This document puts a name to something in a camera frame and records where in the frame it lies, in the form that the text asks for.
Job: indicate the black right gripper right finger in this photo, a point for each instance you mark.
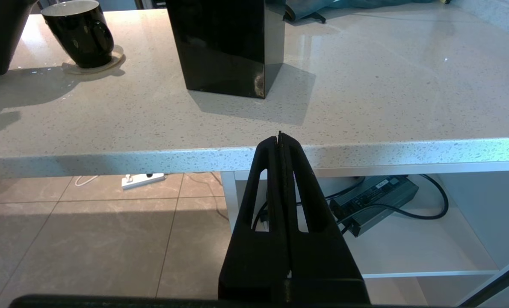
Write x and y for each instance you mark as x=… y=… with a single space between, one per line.
x=323 y=267

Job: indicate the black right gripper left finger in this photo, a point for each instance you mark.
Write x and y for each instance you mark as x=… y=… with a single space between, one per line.
x=254 y=267

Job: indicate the black electric kettle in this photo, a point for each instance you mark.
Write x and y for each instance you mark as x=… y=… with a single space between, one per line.
x=2 y=38

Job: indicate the black power supply brick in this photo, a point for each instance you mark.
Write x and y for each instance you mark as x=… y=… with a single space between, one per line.
x=374 y=201

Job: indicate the white power strip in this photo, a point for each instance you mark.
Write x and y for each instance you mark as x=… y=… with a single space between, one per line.
x=141 y=181

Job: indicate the black tissue box white lid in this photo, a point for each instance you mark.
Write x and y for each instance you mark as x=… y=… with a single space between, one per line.
x=220 y=47

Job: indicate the round translucent coaster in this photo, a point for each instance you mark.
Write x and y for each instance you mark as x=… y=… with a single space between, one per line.
x=114 y=64

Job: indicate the dark mat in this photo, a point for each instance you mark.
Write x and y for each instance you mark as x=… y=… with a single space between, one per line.
x=306 y=8

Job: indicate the black mug white inside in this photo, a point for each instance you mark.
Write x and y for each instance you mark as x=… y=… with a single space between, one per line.
x=81 y=38

